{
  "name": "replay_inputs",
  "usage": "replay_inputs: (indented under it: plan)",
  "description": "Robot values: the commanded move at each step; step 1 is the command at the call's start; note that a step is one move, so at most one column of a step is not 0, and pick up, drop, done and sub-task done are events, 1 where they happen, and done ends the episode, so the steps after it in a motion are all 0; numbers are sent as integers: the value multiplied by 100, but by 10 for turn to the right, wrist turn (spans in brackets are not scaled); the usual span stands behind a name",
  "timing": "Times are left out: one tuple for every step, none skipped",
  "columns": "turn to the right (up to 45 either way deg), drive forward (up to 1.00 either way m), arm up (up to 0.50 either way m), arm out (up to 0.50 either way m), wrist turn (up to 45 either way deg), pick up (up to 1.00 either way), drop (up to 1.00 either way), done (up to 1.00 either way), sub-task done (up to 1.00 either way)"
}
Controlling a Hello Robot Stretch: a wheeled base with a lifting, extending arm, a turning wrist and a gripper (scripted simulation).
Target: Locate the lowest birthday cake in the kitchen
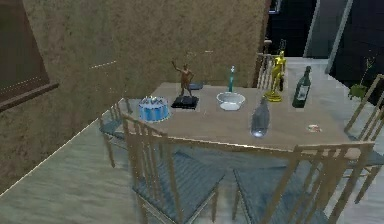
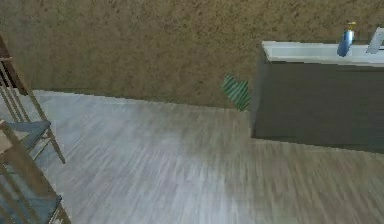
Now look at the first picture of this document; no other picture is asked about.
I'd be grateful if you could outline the blue birthday cake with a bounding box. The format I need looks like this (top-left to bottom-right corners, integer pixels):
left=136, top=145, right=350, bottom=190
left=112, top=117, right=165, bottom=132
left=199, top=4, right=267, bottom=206
left=137, top=95, right=172, bottom=123

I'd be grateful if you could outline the brown figure statue black base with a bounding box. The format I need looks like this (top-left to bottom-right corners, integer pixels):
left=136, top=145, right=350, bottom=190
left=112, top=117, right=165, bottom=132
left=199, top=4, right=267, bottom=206
left=170, top=59, right=200, bottom=111

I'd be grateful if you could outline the wooden dining table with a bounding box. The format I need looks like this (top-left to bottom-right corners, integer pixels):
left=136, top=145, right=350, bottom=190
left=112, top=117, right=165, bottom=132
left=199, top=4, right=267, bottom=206
left=113, top=81, right=362, bottom=160

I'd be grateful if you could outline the white bowl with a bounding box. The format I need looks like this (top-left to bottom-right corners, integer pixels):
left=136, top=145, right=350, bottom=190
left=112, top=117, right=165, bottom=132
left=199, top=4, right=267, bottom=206
left=215, top=91, right=247, bottom=112

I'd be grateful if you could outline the teal candle stick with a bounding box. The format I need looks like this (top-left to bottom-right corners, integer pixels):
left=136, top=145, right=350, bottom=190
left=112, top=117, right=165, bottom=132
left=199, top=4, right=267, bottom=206
left=227, top=65, right=236, bottom=94

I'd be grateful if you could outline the clear glass bottle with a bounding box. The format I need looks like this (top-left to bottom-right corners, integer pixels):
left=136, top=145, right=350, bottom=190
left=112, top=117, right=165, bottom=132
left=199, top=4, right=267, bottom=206
left=249, top=96, right=271, bottom=139

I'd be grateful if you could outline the wooden chair blue seat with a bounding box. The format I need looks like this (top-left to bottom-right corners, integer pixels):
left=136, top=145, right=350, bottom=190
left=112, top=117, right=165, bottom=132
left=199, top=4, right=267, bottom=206
left=231, top=141, right=376, bottom=224
left=97, top=97, right=142, bottom=169
left=121, top=112, right=226, bottom=224
left=255, top=39, right=280, bottom=90
left=343, top=73, right=384, bottom=205

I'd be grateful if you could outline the gold figure statue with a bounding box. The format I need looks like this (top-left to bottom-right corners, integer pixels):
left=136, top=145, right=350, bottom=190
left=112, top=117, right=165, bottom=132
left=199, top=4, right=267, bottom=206
left=264, top=50, right=288, bottom=103

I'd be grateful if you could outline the dark green wine bottle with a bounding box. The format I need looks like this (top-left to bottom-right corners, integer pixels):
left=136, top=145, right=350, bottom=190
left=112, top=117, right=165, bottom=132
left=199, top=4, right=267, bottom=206
left=291, top=65, right=313, bottom=109

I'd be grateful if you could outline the green house plant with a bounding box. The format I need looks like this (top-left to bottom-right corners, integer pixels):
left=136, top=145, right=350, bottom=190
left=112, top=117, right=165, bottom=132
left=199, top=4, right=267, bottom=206
left=347, top=55, right=376, bottom=101

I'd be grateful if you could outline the dark framed window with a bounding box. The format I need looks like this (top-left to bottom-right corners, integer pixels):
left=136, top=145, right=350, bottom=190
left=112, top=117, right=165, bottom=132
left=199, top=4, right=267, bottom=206
left=0, top=0, right=60, bottom=113

